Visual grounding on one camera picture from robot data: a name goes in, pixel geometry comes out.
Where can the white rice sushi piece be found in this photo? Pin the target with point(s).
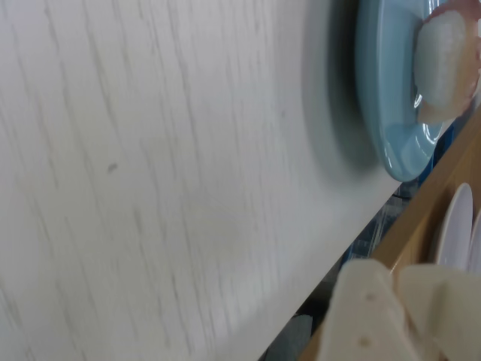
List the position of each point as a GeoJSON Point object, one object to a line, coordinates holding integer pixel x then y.
{"type": "Point", "coordinates": [443, 60]}

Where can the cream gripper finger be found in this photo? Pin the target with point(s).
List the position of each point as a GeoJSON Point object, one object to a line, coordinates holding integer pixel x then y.
{"type": "Point", "coordinates": [357, 323]}
{"type": "Point", "coordinates": [451, 312]}

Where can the light wooden tray frame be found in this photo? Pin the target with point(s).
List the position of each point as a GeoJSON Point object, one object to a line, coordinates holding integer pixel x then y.
{"type": "Point", "coordinates": [421, 210]}

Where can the large white plate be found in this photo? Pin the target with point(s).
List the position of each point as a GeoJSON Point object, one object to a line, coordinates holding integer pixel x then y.
{"type": "Point", "coordinates": [456, 225]}

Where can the blue ceramic dish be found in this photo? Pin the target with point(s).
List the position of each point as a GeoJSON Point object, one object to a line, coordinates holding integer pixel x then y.
{"type": "Point", "coordinates": [387, 94]}

